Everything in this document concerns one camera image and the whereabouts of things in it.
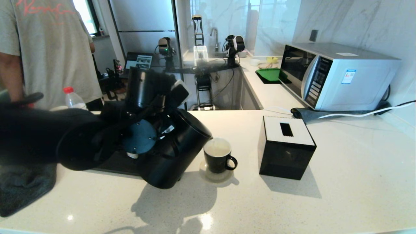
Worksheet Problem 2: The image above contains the black electric kettle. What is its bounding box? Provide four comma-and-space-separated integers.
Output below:
136, 108, 213, 189

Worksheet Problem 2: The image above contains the black laptop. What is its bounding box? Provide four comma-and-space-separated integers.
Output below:
124, 52, 153, 75

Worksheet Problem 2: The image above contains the black mug white inside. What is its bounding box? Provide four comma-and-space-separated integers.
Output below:
204, 137, 238, 174

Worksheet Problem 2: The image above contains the black serving tray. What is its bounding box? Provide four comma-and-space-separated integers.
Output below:
89, 149, 143, 176

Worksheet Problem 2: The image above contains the round white coaster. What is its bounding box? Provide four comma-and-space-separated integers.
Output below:
200, 161, 235, 184

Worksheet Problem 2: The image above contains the clear plastic rack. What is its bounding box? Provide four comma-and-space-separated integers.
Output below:
194, 46, 209, 67

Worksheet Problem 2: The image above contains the clear water bottle red cap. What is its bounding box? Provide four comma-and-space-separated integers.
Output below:
63, 87, 87, 111

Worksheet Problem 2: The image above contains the chrome kitchen faucet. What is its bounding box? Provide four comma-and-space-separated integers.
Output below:
210, 27, 219, 52

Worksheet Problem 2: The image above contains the silver refrigerator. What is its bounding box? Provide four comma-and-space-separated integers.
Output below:
109, 0, 187, 111

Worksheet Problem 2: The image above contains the green tray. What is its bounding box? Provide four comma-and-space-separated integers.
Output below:
255, 69, 288, 85

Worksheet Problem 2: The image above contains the black tissue box white lid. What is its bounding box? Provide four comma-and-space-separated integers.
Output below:
257, 116, 317, 180

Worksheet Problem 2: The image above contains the person in grey t-shirt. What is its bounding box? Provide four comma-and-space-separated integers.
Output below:
0, 0, 103, 109

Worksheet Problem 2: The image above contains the dark grey folded cloth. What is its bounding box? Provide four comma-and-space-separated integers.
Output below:
290, 108, 384, 124

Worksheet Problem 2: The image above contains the dark grey fuzzy towel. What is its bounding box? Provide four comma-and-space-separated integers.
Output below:
0, 162, 57, 217

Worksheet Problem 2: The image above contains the silver microwave oven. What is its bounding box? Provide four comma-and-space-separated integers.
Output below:
280, 43, 401, 112

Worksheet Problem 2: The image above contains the white framed wrist camera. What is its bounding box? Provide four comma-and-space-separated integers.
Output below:
171, 80, 190, 105

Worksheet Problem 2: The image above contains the grey camera head green light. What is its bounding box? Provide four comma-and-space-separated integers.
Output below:
158, 37, 176, 70

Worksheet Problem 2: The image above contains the black upright frame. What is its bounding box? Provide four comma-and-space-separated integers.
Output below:
192, 16, 204, 47

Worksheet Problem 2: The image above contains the white power cable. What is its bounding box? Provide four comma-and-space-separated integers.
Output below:
318, 102, 416, 119

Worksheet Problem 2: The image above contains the black power cable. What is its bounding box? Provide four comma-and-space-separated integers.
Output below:
374, 85, 416, 112

